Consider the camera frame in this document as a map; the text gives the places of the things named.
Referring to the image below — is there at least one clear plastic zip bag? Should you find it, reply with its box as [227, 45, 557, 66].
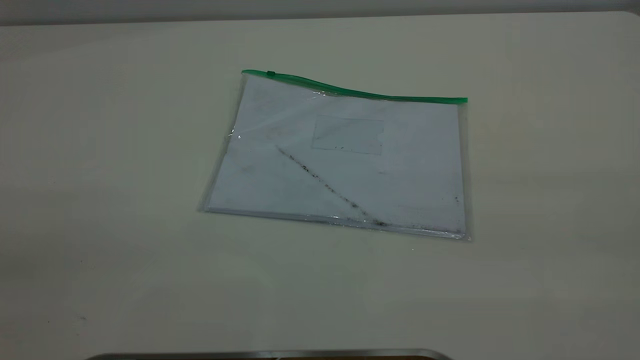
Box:
[199, 69, 472, 242]

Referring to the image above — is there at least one metal rail edge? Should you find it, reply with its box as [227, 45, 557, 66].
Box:
[85, 348, 453, 360]

